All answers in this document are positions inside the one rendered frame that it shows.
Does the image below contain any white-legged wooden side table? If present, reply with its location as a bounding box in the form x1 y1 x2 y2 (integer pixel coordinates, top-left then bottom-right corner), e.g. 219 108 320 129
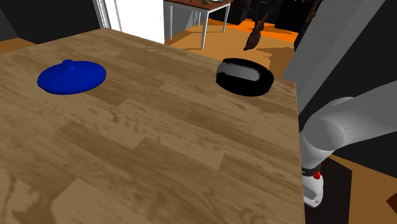
163 0 234 50

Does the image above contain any white door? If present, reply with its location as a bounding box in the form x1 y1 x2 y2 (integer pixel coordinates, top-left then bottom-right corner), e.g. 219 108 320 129
92 0 165 45

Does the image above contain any black round bowl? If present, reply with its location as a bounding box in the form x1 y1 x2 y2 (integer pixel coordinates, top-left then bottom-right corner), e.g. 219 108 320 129
215 57 275 97

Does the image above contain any blue pot lid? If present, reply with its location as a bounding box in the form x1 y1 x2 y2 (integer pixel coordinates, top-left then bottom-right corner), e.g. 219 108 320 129
36 59 107 95

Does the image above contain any brown broom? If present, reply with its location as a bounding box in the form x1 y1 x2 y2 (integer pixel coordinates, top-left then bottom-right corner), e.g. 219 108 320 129
243 12 270 52

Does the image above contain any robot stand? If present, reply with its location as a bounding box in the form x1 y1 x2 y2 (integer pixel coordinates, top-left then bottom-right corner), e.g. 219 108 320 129
303 157 353 224

